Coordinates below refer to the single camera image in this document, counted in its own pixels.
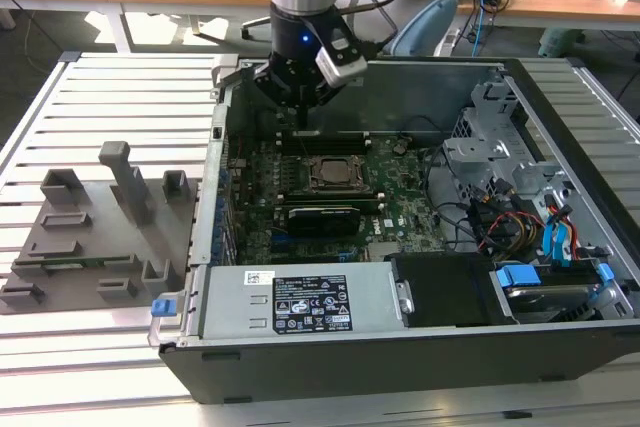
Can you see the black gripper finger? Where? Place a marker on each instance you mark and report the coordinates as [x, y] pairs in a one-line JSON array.
[[280, 84], [320, 94]]

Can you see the silver CPU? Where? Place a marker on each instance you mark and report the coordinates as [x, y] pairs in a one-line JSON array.
[[336, 170]]

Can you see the CPU socket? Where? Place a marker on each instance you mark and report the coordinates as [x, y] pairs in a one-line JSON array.
[[330, 189]]

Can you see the black RAM slot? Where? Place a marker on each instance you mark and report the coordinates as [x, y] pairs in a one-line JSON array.
[[335, 206], [330, 145], [332, 196], [335, 135]]

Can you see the round coin battery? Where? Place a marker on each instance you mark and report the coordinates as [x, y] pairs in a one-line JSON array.
[[398, 148]]

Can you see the black graphics card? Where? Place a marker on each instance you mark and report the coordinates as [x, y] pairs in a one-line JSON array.
[[325, 222]]

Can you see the green motherboard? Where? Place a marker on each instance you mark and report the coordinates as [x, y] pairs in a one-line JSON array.
[[415, 187]]

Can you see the metal drive cage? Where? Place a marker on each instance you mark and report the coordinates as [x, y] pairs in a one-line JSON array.
[[472, 152]]

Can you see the silver power supply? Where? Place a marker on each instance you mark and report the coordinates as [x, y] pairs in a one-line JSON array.
[[230, 302]]

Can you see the black plastic shroud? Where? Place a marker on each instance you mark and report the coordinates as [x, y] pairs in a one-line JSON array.
[[445, 292]]

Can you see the gray parts rack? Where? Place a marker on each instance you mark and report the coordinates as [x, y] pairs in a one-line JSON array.
[[100, 242]]

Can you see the pale green bin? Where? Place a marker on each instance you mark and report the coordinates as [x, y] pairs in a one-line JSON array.
[[560, 42]]

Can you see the blue case latch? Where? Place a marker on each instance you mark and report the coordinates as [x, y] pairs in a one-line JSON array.
[[162, 309]]

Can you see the green RAM stick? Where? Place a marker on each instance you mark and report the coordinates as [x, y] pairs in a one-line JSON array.
[[90, 263]]

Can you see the black PC case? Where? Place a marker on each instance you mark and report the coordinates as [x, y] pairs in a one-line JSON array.
[[350, 372]]

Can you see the hard disk in blue carrier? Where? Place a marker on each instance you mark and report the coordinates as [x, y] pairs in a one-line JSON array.
[[545, 294]]

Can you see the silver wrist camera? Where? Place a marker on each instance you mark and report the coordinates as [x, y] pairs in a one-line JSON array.
[[342, 62]]

